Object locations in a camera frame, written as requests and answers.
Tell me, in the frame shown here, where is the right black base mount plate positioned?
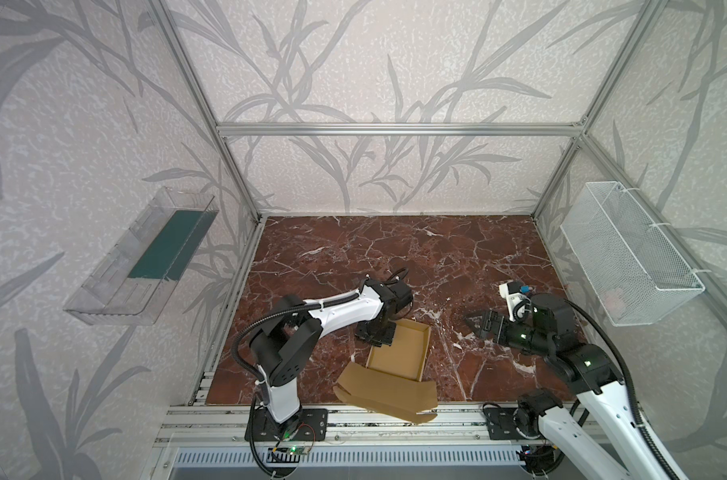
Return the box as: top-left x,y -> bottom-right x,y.
481,402 -> 545,440

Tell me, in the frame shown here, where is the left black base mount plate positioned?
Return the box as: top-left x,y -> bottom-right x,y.
245,407 -> 328,442

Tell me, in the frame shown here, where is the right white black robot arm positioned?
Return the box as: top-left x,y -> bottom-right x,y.
463,291 -> 686,479

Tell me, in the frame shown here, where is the clear plastic wall bin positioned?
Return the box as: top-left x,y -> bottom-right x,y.
63,187 -> 219,326

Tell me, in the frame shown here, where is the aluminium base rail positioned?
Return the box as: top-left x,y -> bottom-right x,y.
151,403 -> 659,448

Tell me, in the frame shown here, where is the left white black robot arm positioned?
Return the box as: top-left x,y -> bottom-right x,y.
230,269 -> 413,427

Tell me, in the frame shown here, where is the brown cardboard box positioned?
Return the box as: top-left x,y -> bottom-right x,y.
333,319 -> 439,425

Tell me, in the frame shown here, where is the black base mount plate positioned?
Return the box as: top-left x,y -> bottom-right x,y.
245,407 -> 328,442
481,402 -> 545,440

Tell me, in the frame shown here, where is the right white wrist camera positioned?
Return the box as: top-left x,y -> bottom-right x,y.
499,281 -> 533,322

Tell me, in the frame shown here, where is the white wire mesh basket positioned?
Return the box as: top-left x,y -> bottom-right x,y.
561,181 -> 705,327

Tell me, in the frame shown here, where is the aluminium cage frame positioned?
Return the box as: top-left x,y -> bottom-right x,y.
142,1 -> 727,330

